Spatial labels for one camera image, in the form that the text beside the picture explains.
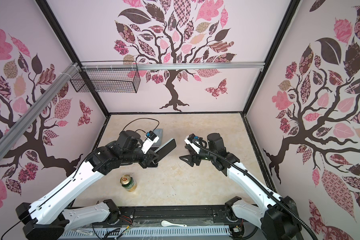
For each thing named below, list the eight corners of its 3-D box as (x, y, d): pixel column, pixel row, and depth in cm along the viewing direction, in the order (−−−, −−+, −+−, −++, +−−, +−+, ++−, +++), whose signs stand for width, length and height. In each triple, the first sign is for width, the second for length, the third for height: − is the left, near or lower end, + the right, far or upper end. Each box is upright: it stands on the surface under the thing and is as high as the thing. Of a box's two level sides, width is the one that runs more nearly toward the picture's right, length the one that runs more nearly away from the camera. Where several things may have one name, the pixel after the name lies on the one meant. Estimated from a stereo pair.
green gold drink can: (125, 192, 83) (118, 185, 75) (127, 182, 87) (121, 174, 78) (135, 192, 83) (129, 185, 75) (137, 182, 87) (132, 174, 78)
